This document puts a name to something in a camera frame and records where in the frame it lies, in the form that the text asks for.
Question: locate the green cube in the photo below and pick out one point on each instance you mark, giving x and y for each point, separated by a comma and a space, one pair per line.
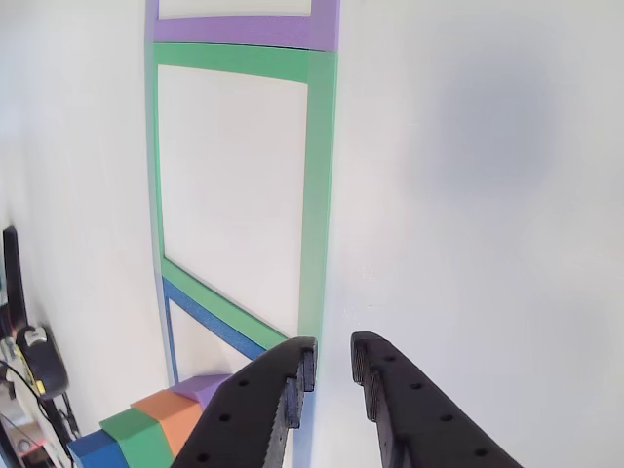
136, 434

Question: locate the orange square block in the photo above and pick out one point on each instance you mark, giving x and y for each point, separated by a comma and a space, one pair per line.
168, 409

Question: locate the black device yellow label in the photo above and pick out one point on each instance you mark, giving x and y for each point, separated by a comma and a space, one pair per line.
46, 365

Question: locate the purple square block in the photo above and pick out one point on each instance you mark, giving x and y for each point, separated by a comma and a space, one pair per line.
202, 385

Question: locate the black upright bar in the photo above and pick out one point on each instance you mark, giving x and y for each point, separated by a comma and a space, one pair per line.
13, 278

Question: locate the purple square frame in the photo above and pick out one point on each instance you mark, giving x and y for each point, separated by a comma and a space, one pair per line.
234, 31

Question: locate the green square frame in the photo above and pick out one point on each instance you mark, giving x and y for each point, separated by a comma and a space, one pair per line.
319, 195

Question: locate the blue square frame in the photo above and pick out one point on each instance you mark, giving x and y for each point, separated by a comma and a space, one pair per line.
214, 324

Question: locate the small blue cube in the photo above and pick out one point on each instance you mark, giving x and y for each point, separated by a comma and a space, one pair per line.
95, 451

